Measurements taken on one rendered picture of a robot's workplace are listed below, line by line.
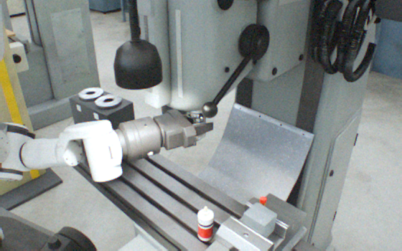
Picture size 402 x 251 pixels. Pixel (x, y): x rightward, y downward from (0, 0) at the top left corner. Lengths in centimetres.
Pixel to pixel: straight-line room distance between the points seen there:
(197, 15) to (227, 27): 7
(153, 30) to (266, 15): 24
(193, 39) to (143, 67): 15
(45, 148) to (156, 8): 40
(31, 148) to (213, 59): 46
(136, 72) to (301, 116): 69
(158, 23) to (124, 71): 16
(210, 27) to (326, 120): 58
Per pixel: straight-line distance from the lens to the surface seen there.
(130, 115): 116
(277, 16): 71
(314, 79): 99
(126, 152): 70
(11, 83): 239
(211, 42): 59
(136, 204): 101
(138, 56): 46
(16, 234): 159
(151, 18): 58
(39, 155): 79
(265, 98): 110
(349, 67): 74
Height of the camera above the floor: 165
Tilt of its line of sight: 30 degrees down
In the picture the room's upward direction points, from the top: straight up
